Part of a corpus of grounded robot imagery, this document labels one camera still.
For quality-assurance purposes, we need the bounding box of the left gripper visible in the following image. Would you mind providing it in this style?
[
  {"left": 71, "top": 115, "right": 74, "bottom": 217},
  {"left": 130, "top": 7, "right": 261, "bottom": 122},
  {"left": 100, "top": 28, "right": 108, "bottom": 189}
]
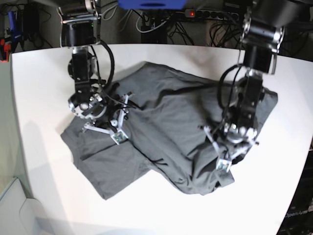
[{"left": 216, "top": 141, "right": 252, "bottom": 164}]

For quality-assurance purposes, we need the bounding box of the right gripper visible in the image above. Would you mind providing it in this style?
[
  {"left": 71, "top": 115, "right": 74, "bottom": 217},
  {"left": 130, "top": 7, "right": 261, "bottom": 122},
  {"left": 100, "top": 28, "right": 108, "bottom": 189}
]
[{"left": 94, "top": 103, "right": 130, "bottom": 128}]

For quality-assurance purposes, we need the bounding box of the dark grey t-shirt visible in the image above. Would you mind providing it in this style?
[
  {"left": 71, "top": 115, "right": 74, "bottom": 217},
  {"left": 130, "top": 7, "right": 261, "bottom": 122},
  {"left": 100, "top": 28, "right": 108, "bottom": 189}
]
[{"left": 60, "top": 61, "right": 279, "bottom": 200}]

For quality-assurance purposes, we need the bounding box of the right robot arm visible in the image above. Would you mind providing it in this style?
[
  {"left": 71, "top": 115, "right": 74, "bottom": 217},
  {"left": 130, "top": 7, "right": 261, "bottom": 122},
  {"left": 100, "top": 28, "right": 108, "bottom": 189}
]
[{"left": 58, "top": 0, "right": 129, "bottom": 135}]

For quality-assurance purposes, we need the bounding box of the blue box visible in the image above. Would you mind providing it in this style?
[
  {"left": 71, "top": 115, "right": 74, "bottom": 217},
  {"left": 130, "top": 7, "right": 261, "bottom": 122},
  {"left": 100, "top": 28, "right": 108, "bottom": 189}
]
[{"left": 118, "top": 0, "right": 187, "bottom": 10}]

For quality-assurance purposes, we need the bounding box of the black power strip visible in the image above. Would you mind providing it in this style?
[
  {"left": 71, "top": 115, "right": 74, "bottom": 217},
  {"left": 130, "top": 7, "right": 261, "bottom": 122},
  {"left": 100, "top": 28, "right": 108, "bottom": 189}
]
[{"left": 184, "top": 9, "right": 239, "bottom": 21}]

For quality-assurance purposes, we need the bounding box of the red clamp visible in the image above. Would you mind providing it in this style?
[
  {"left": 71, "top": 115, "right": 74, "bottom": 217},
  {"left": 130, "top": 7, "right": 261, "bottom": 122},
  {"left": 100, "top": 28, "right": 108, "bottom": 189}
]
[{"left": 0, "top": 39, "right": 11, "bottom": 63}]

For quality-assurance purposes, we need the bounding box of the grey chair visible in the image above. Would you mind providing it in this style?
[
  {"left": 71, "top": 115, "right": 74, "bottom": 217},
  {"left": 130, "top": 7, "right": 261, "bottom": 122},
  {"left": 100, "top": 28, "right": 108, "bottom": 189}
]
[{"left": 0, "top": 178, "right": 55, "bottom": 235}]

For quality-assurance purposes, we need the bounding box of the white cable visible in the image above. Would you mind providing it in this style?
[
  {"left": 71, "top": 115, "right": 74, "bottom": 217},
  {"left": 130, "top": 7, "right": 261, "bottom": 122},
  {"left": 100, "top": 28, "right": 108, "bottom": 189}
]
[{"left": 135, "top": 14, "right": 169, "bottom": 33}]

